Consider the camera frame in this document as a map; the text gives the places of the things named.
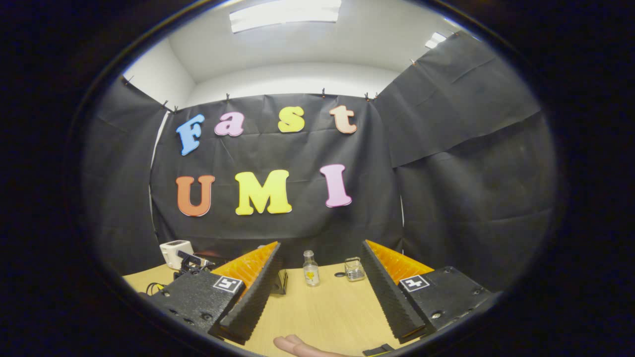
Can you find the metal mesh holder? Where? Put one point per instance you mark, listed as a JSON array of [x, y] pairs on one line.
[[355, 270]]

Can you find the large ceiling light panel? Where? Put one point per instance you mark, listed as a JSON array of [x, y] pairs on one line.
[[285, 14]]

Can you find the black backdrop cloth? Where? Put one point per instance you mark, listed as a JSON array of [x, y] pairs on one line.
[[297, 148]]

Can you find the white toaster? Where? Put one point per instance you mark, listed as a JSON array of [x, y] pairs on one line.
[[171, 250]]

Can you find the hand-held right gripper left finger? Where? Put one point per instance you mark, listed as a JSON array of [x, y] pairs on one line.
[[253, 302]]

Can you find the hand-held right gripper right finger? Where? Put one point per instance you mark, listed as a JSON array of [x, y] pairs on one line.
[[392, 307]]

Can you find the small ceiling light panel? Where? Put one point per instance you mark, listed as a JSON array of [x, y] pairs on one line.
[[435, 40]]

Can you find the clear glass bottle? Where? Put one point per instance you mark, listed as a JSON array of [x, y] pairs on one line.
[[311, 272]]

